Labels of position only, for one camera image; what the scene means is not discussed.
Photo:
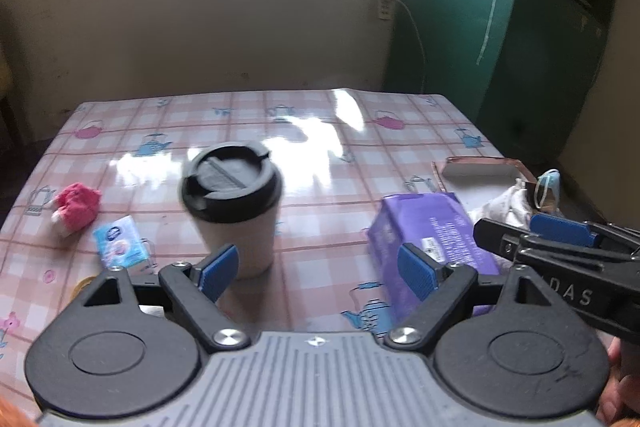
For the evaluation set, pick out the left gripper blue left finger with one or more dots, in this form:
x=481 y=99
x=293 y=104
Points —
x=193 y=291

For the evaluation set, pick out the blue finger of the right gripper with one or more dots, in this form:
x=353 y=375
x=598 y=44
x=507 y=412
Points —
x=558 y=229
x=619 y=246

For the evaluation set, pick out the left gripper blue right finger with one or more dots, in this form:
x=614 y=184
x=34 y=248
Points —
x=445 y=293

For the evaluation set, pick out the blue surgical face mask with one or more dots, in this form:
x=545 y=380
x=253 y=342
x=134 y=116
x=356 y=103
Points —
x=547 y=192

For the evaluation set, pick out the white cloth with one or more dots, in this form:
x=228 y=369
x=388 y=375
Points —
x=511 y=207

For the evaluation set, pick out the yellow tape roll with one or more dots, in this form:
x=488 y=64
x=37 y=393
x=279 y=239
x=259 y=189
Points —
x=82 y=287

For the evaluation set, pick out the person's right hand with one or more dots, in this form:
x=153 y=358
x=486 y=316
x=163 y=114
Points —
x=619 y=403

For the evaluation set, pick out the purple tissue pack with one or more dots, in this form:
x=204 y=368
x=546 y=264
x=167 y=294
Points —
x=437 y=224

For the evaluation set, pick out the open cardboard box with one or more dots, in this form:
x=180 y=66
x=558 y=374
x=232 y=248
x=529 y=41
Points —
x=476 y=180

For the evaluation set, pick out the small blue tissue packet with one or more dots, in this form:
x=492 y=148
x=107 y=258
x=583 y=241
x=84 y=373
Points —
x=121 y=246

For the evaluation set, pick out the beige cup with black lid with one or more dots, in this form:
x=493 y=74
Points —
x=233 y=192

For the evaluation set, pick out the pink checkered tablecloth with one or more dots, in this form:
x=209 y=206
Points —
x=294 y=179

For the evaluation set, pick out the pink and white sock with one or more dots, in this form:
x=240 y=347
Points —
x=74 y=208

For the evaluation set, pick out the green cabinet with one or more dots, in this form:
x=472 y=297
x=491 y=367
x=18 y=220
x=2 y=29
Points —
x=520 y=70

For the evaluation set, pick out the wall power outlet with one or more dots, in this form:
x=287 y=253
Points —
x=385 y=9

